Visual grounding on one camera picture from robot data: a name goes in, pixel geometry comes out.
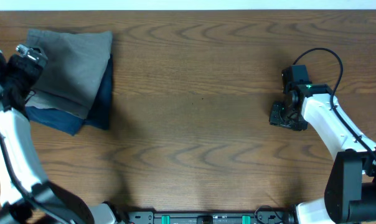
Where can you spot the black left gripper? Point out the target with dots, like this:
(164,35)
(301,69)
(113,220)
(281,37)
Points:
(20,66)

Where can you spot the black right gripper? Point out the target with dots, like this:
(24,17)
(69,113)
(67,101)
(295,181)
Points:
(275,119)

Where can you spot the grey cotton shorts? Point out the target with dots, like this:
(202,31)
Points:
(74,71)

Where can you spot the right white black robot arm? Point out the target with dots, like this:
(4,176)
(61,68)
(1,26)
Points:
(350,194)

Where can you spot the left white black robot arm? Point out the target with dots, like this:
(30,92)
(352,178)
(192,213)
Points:
(25,187)

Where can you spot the folded navy blue shorts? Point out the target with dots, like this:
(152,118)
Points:
(98,115)

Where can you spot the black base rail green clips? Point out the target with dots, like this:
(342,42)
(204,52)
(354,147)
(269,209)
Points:
(262,215)

